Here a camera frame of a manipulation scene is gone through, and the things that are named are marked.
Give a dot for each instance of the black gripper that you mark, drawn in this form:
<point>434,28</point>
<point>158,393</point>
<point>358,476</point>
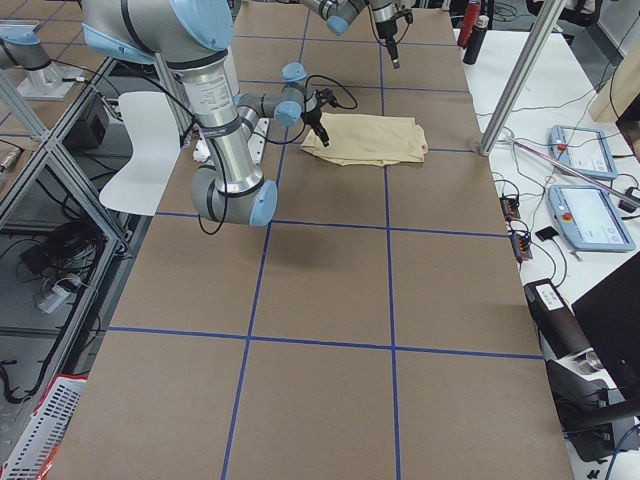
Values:
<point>314,117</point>
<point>385,26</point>

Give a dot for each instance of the cream long-sleeve printed shirt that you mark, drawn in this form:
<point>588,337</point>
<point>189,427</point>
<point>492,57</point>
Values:
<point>359,139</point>

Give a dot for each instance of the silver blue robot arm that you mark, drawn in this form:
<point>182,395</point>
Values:
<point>193,38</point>
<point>384,16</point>

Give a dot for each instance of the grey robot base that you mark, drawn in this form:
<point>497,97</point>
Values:
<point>45,79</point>

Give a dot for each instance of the black bottle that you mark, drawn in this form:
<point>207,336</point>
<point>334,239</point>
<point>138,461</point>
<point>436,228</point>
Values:
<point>476,39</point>

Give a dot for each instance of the red bottle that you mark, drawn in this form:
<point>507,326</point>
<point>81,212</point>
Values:
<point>471,14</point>

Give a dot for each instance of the white plastic chair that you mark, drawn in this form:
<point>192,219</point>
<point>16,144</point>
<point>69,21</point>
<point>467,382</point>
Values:
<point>139,185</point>

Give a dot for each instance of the orange circuit board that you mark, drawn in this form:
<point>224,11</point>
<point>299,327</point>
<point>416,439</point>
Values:
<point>510,207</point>
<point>521,245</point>

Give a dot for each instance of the upper teach pendant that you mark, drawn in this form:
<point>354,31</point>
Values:
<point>585,150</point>

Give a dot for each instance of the teach pendant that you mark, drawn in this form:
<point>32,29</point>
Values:
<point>588,219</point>
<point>585,150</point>

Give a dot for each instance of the lower teach pendant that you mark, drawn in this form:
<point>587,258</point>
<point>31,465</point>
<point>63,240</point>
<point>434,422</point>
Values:
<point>588,219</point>

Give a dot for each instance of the white power strip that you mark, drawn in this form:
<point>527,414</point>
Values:
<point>58,294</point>

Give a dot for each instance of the black labelled box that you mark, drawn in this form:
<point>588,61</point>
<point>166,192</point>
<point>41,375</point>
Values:
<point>560,332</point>

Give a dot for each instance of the black monitor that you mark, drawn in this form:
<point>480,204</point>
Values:
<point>608,315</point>

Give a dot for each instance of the white perforated basket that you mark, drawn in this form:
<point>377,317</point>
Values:
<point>36,449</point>

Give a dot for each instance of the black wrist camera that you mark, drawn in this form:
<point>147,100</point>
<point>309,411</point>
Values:
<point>326,97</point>
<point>406,14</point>

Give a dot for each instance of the aluminium frame post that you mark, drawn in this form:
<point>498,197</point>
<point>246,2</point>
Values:
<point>535,42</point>

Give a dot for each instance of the aluminium frame rack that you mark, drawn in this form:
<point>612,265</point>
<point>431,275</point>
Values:
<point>51,230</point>

